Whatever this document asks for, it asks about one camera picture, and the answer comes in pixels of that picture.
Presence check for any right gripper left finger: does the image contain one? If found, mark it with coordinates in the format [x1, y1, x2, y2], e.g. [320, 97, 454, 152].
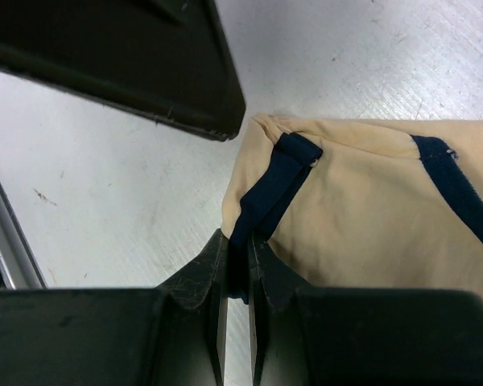
[155, 229, 229, 385]

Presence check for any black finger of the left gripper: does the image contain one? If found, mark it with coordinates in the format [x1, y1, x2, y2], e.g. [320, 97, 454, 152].
[0, 0, 246, 141]

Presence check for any beige underwear with navy trim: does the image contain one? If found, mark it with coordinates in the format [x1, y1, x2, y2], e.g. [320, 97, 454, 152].
[221, 114, 483, 299]

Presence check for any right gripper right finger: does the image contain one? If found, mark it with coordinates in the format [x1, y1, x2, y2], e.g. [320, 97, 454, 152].
[247, 233, 308, 385]

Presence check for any aluminium rail frame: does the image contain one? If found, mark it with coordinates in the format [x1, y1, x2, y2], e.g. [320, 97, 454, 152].
[0, 183, 47, 290]

